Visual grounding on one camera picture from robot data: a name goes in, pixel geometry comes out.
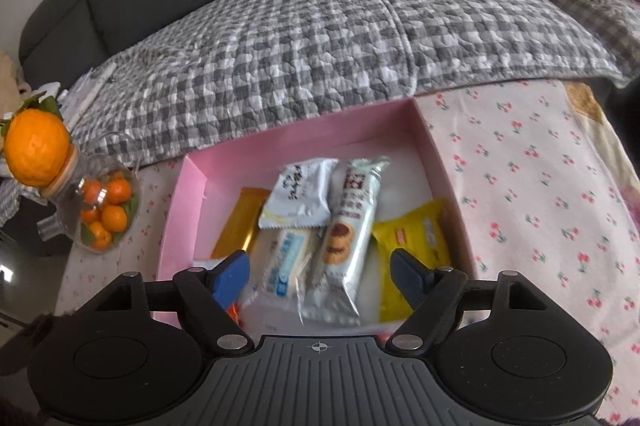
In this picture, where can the beige cloth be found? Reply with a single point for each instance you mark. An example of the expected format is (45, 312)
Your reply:
(7, 76)

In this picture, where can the yellow snack packet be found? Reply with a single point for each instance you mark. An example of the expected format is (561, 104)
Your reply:
(415, 226)

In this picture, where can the grey checked quilt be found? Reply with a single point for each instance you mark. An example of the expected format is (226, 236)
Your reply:
(325, 56)

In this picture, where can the white blue long packet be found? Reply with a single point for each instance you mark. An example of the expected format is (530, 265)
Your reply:
(287, 261)

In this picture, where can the large orange with leaves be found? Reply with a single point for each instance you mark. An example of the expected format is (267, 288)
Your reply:
(37, 151)

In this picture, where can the pile of small oranges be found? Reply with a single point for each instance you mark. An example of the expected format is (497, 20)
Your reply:
(112, 216)

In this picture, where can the gold wafer packet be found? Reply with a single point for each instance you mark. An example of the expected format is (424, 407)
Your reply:
(240, 226)

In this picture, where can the glass jar with wooden lid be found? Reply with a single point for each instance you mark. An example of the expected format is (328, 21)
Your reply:
(107, 166)

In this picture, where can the cherry print tablecloth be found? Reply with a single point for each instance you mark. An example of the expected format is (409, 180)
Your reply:
(525, 206)

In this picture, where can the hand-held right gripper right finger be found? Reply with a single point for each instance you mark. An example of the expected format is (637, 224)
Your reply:
(410, 278)

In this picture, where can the pink cardboard box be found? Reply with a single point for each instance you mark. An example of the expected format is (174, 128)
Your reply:
(320, 146)

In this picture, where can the silver cookie packet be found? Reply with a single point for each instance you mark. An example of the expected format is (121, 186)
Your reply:
(345, 246)

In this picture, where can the white packet with black writing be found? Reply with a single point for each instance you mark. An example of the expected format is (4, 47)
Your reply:
(300, 196)

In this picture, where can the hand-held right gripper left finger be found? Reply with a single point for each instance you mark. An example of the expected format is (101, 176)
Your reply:
(230, 278)

